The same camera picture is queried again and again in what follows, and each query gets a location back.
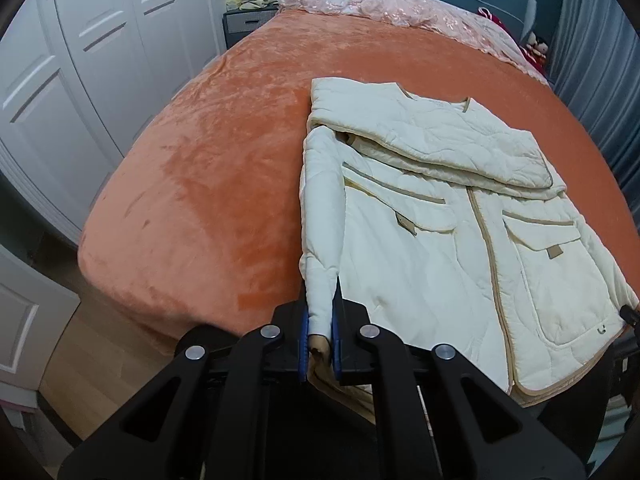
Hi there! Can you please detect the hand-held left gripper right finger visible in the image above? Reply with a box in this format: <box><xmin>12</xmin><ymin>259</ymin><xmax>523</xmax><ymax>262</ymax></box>
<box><xmin>331</xmin><ymin>279</ymin><xmax>587</xmax><ymax>480</ymax></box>

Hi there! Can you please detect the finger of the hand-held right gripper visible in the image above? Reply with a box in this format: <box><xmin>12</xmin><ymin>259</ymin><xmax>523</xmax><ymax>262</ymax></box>
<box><xmin>618</xmin><ymin>304</ymin><xmax>640</xmax><ymax>333</ymax></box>

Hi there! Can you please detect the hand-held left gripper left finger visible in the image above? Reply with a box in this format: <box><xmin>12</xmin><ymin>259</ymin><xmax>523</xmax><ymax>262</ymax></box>
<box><xmin>57</xmin><ymin>301</ymin><xmax>309</xmax><ymax>480</ymax></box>

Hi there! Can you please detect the cream quilted jacket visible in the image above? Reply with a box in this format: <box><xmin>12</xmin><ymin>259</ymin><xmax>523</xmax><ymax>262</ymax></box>
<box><xmin>298</xmin><ymin>77</ymin><xmax>640</xmax><ymax>425</ymax></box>

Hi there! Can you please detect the orange plush blanket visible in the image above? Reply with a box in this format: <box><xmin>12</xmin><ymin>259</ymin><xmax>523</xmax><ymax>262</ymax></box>
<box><xmin>77</xmin><ymin>14</ymin><xmax>640</xmax><ymax>358</ymax></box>

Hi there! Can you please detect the blue-grey curtain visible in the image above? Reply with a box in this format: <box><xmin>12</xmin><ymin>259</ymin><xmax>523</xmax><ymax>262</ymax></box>
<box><xmin>546</xmin><ymin>0</ymin><xmax>640</xmax><ymax>197</ymax></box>

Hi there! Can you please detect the white panelled door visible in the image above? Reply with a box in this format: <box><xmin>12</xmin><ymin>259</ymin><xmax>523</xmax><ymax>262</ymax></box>
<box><xmin>0</xmin><ymin>244</ymin><xmax>82</xmax><ymax>392</ymax></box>

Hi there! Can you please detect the red and white plush toy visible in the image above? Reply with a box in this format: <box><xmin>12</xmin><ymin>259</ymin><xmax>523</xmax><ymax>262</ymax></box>
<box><xmin>519</xmin><ymin>29</ymin><xmax>552</xmax><ymax>75</ymax></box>

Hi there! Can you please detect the grey nightstand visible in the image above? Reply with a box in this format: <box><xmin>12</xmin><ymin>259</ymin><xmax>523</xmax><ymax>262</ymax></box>
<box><xmin>222</xmin><ymin>7</ymin><xmax>279</xmax><ymax>52</ymax></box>

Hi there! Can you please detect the red bag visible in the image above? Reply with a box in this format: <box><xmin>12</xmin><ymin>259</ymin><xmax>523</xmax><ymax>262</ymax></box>
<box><xmin>477</xmin><ymin>6</ymin><xmax>507</xmax><ymax>30</ymax></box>

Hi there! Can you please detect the pale yellow cloth pile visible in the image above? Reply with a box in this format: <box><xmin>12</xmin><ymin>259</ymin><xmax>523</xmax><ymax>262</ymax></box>
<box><xmin>226</xmin><ymin>0</ymin><xmax>284</xmax><ymax>12</ymax></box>

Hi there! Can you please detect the pink embroidered quilt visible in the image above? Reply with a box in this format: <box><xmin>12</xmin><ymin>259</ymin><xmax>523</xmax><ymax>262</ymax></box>
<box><xmin>275</xmin><ymin>0</ymin><xmax>549</xmax><ymax>85</ymax></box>

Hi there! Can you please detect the white panelled wardrobe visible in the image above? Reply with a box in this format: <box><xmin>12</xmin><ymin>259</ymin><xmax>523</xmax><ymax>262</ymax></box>
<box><xmin>0</xmin><ymin>0</ymin><xmax>237</xmax><ymax>247</ymax></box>

